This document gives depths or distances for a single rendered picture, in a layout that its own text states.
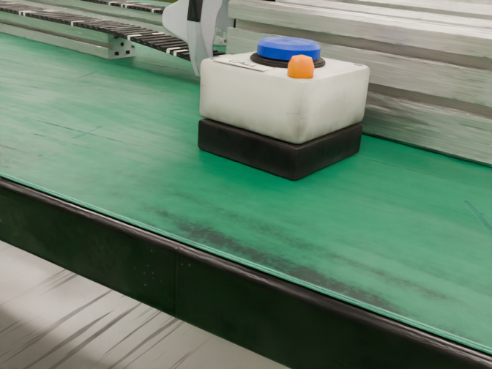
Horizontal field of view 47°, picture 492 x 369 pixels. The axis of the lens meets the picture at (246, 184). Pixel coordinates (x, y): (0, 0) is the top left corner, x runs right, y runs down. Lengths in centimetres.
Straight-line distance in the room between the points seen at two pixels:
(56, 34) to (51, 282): 67
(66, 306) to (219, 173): 91
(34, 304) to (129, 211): 97
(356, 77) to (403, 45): 6
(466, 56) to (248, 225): 21
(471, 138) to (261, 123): 15
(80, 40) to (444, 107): 45
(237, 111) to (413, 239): 13
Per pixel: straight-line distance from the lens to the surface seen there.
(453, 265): 27
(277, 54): 35
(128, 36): 64
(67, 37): 75
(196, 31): 54
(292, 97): 32
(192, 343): 111
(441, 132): 42
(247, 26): 51
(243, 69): 35
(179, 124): 43
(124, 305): 121
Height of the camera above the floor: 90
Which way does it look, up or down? 22 degrees down
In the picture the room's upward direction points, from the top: 4 degrees clockwise
